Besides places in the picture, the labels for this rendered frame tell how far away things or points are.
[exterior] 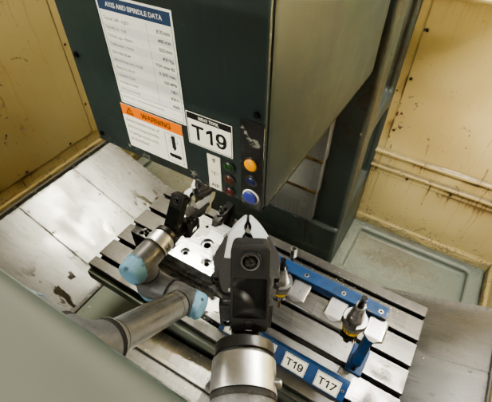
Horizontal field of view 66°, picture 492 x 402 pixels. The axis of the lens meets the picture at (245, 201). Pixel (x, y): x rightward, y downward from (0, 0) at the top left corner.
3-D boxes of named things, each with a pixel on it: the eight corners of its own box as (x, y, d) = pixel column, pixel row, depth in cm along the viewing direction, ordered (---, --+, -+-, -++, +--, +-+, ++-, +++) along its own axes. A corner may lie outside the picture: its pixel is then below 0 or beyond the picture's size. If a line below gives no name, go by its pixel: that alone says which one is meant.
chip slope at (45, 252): (85, 352, 154) (63, 323, 135) (-15, 278, 178) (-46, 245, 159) (211, 214, 206) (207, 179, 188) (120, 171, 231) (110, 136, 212)
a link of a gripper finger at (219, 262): (216, 241, 56) (211, 294, 50) (216, 234, 55) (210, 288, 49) (249, 242, 56) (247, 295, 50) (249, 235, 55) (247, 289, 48)
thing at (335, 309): (339, 326, 99) (340, 325, 99) (320, 317, 101) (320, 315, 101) (348, 305, 104) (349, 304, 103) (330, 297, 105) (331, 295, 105)
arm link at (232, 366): (206, 384, 39) (285, 385, 39) (210, 340, 43) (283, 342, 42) (211, 405, 45) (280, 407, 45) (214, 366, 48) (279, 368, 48)
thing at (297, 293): (301, 306, 103) (301, 305, 103) (284, 297, 105) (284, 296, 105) (312, 287, 108) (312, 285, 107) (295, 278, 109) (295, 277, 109)
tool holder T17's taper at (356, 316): (366, 313, 100) (371, 301, 95) (362, 329, 97) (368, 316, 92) (349, 307, 101) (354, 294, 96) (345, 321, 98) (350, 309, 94)
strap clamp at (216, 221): (218, 241, 158) (215, 217, 147) (211, 238, 159) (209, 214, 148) (234, 221, 166) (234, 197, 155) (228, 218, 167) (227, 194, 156)
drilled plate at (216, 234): (210, 283, 139) (210, 276, 136) (151, 250, 150) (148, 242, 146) (243, 241, 153) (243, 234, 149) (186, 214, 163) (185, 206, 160)
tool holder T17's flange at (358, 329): (368, 317, 102) (370, 313, 100) (363, 336, 98) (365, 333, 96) (344, 308, 104) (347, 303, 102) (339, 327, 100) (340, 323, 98)
